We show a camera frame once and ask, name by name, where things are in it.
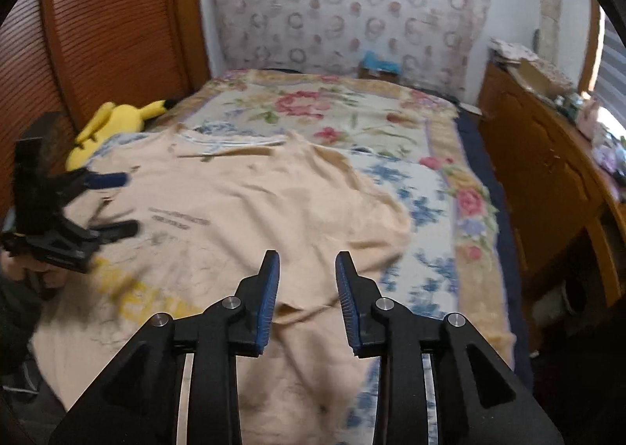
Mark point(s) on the dark blue mattress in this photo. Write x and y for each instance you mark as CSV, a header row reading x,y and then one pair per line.
x,y
489,171

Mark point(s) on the small brown box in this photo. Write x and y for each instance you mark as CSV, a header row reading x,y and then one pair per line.
x,y
374,74

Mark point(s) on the light blue object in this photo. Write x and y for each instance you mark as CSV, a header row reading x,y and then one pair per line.
x,y
379,61

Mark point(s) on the lilac soft item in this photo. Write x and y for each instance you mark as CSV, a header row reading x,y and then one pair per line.
x,y
606,154

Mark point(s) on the wooden louvered wardrobe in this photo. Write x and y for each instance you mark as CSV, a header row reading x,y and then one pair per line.
x,y
107,9

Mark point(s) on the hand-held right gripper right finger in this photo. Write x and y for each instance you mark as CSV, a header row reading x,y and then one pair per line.
x,y
348,308

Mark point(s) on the window blind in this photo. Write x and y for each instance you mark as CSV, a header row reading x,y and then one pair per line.
x,y
615,63

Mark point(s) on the pink pouch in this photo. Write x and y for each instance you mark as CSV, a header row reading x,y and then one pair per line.
x,y
589,117

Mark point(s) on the patterned fabric pile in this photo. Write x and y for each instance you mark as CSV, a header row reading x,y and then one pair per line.
x,y
511,48

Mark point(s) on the person's left forearm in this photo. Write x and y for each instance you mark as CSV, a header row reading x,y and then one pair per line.
x,y
14,327

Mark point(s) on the pale shoe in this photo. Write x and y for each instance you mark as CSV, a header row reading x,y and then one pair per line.
x,y
557,305

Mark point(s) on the beige t-shirt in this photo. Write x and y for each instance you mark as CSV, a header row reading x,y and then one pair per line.
x,y
244,210

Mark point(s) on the person's left hand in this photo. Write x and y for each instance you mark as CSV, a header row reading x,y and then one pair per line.
x,y
36,276

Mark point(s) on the cardboard box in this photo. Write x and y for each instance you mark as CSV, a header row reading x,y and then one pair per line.
x,y
540,75

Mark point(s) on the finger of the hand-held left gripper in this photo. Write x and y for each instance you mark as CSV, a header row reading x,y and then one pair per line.
x,y
105,180
115,230

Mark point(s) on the wooden dresser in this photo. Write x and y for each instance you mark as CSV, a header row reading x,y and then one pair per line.
x,y
538,171

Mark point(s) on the printed wall cloth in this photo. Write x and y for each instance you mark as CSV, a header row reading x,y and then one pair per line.
x,y
342,0

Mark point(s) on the yellow plush toy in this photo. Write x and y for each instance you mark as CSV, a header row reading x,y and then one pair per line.
x,y
117,119

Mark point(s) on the floral blanket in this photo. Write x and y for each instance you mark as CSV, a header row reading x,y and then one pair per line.
x,y
391,141

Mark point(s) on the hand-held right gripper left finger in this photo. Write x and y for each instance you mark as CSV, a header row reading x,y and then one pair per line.
x,y
266,308

